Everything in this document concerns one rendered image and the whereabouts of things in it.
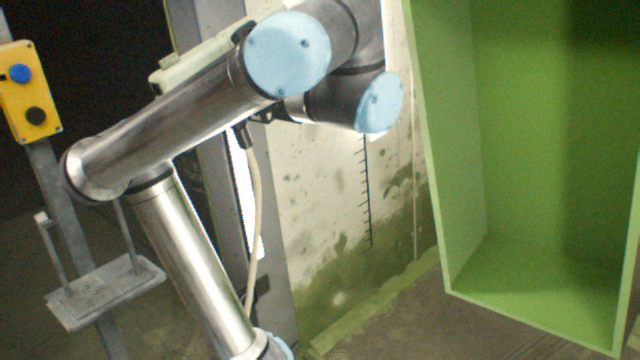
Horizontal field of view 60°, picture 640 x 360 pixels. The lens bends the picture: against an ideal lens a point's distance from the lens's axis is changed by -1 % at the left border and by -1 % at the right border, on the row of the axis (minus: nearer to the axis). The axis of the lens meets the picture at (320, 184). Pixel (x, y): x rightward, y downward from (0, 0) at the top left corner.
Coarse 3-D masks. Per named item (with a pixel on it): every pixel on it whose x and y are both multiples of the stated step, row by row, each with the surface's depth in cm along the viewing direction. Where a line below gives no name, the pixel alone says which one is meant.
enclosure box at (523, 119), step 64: (448, 0) 158; (512, 0) 159; (576, 0) 148; (448, 64) 167; (512, 64) 172; (576, 64) 159; (448, 128) 177; (512, 128) 187; (576, 128) 172; (448, 192) 188; (512, 192) 204; (576, 192) 186; (448, 256) 201; (512, 256) 212; (576, 256) 204; (576, 320) 185
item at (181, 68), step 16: (288, 0) 108; (304, 0) 110; (256, 16) 102; (224, 32) 99; (208, 48) 95; (224, 48) 97; (160, 64) 91; (176, 64) 92; (192, 64) 93; (160, 80) 89; (176, 80) 91; (240, 128) 105; (240, 144) 106
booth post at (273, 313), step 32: (192, 0) 159; (224, 0) 166; (192, 32) 166; (256, 128) 189; (224, 160) 183; (256, 160) 193; (224, 192) 193; (224, 224) 203; (224, 256) 215; (288, 288) 224; (256, 320) 218; (288, 320) 230
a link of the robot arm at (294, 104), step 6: (288, 96) 85; (294, 96) 84; (300, 96) 83; (288, 102) 85; (294, 102) 84; (300, 102) 84; (288, 108) 86; (294, 108) 85; (300, 108) 84; (294, 114) 86; (300, 114) 85; (306, 114) 84; (300, 120) 87; (306, 120) 86
